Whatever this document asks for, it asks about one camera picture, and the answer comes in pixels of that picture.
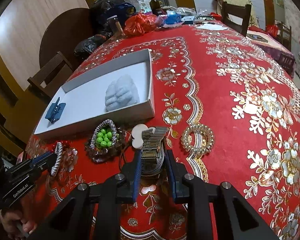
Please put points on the glass jar with lid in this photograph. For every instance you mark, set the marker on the glass jar with lid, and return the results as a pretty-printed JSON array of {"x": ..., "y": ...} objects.
[{"x": 115, "y": 26}]

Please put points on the white shallow cardboard box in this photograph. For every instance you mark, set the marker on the white shallow cardboard box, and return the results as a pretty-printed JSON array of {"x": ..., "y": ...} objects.
[{"x": 84, "y": 97}]

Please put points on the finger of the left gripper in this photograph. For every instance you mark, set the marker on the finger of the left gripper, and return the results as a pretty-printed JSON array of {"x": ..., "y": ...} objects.
[
  {"x": 43, "y": 165},
  {"x": 47, "y": 157}
]

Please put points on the operator left hand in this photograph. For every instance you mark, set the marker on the operator left hand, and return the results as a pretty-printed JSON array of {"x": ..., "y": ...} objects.
[{"x": 11, "y": 218}]

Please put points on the blue plastic bag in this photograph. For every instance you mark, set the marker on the blue plastic bag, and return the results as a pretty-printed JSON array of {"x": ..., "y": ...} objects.
[{"x": 123, "y": 12}]

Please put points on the red floral tablecloth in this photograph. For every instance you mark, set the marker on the red floral tablecloth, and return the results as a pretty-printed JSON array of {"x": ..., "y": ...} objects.
[{"x": 220, "y": 79}]

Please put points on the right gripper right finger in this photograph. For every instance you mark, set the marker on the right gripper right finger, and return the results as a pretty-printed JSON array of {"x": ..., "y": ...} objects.
[{"x": 175, "y": 172}]

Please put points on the blue hair claw clip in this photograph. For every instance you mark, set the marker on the blue hair claw clip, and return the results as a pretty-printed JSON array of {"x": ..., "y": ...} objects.
[{"x": 55, "y": 111}]

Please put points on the black plastic bag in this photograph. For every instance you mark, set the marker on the black plastic bag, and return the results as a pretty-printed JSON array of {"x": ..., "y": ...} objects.
[{"x": 86, "y": 47}]

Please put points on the dark wooden chair far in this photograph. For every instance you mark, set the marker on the dark wooden chair far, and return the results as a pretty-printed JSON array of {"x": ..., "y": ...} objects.
[{"x": 240, "y": 12}]

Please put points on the dark wooden chair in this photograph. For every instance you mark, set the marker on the dark wooden chair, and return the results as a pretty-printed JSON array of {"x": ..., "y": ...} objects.
[
  {"x": 240, "y": 12},
  {"x": 51, "y": 76}
]

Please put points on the blue tissue packet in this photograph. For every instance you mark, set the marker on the blue tissue packet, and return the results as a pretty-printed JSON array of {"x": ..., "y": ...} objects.
[{"x": 173, "y": 19}]

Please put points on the round dark wooden tabletop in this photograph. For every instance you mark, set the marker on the round dark wooden tabletop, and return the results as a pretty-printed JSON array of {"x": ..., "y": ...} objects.
[{"x": 63, "y": 34}]

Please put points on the light blue fluffy scrunchie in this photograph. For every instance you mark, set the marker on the light blue fluffy scrunchie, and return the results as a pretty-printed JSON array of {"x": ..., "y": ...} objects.
[{"x": 121, "y": 93}]

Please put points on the red plastic bag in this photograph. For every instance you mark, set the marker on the red plastic bag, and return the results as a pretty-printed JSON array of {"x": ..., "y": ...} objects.
[{"x": 140, "y": 24}]

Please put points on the dark wine bottle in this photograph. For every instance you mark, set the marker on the dark wine bottle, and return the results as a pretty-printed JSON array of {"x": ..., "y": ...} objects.
[{"x": 156, "y": 7}]

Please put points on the dark wooden chair left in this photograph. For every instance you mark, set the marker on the dark wooden chair left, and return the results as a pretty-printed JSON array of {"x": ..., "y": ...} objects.
[{"x": 51, "y": 76}]

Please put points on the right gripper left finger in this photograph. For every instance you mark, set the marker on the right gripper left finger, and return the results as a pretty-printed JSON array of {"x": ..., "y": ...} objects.
[{"x": 132, "y": 173}]

